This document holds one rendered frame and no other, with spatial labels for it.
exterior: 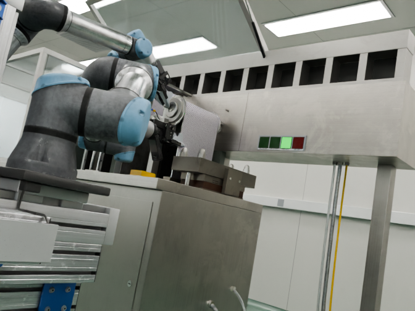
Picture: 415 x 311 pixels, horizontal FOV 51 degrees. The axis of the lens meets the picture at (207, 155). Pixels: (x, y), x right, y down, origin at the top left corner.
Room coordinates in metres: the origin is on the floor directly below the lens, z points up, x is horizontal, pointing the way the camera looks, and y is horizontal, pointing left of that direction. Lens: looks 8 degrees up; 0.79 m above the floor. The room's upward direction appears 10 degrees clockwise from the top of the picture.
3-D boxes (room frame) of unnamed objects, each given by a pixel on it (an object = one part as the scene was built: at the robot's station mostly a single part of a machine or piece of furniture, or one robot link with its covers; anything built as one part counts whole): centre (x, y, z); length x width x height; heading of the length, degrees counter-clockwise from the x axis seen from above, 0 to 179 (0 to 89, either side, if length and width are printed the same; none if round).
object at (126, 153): (1.71, 0.34, 1.01); 0.11 x 0.08 x 0.11; 98
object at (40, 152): (0.98, 0.36, 0.87); 0.15 x 0.15 x 0.10
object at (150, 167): (1.94, 0.24, 1.05); 0.06 x 0.05 x 0.31; 137
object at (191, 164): (1.94, -0.05, 1.00); 0.40 x 0.16 x 0.06; 137
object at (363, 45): (2.66, 0.42, 1.55); 3.08 x 0.08 x 0.23; 47
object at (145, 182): (2.61, 0.86, 0.88); 2.52 x 0.66 x 0.04; 47
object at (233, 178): (1.89, -0.13, 0.96); 0.10 x 0.03 x 0.11; 137
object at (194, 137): (2.00, 0.06, 1.11); 0.23 x 0.01 x 0.18; 137
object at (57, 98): (0.98, 0.35, 0.98); 0.13 x 0.12 x 0.14; 98
